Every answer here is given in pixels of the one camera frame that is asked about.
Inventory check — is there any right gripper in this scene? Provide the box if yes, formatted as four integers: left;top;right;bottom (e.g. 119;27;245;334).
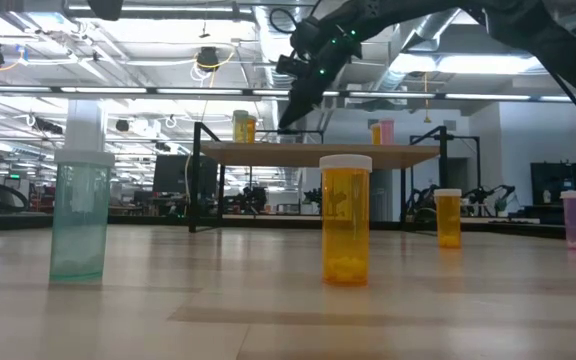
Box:
277;19;364;130

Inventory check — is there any teal pill bottle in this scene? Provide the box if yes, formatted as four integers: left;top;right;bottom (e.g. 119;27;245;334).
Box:
232;109;250;145
49;148;117;282

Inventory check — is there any wooden shelf with black legs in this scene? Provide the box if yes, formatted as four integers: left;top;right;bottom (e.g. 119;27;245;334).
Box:
187;121;450;235

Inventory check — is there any long ceiling light bar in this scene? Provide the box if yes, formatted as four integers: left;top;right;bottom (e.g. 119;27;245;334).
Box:
0;84;576;104

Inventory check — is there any small orange pill bottle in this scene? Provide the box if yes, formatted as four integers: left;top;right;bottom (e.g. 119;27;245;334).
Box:
318;154;374;288
433;188;463;250

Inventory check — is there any black computer monitor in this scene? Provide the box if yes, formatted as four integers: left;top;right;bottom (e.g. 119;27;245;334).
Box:
151;153;219;195

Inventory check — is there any bright ceiling light panel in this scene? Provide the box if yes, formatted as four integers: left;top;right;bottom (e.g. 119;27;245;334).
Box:
390;52;544;76

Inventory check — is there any black cabinet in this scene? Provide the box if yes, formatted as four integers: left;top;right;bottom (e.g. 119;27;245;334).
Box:
530;159;576;207

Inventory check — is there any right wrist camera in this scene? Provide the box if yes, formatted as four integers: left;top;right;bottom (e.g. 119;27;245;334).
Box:
274;52;305;80

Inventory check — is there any silver ventilation duct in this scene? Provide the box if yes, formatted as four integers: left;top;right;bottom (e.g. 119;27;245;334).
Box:
253;4;314;132

